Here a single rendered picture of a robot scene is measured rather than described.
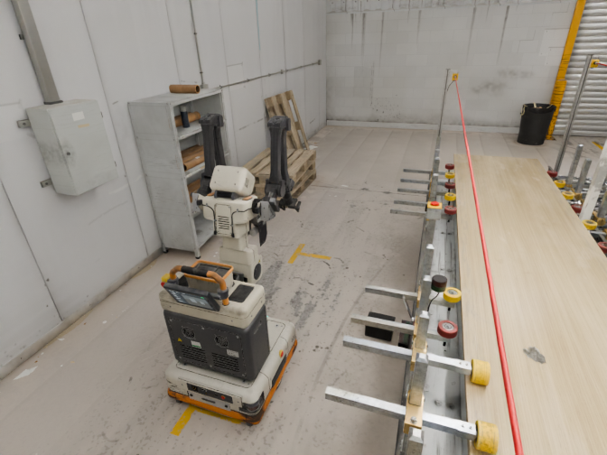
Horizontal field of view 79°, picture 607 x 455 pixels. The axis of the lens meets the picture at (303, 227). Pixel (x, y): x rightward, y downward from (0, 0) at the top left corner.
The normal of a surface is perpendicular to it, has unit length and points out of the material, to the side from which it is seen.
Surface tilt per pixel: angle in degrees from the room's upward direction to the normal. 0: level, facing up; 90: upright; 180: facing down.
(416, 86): 90
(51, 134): 90
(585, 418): 0
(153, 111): 90
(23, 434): 0
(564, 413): 0
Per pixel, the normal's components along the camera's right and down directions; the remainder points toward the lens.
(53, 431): -0.03, -0.88
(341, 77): -0.32, 0.45
